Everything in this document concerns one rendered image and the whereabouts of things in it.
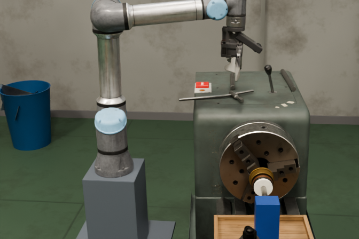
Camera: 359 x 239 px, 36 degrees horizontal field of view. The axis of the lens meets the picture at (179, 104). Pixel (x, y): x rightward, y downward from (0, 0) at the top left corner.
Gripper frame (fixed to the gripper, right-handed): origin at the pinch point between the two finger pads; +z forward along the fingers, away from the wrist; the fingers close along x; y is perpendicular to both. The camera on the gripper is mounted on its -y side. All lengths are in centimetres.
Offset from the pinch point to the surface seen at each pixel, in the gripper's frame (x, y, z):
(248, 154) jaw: 19.4, -5.8, 24.9
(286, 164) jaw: 16.7, -20.2, 29.0
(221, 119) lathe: 0.2, 6.3, 18.6
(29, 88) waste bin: -251, 208, 93
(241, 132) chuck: 12.6, -2.5, 18.7
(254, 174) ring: 25.2, -8.2, 30.2
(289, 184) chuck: 12.6, -22.2, 39.5
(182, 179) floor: -177, 51, 137
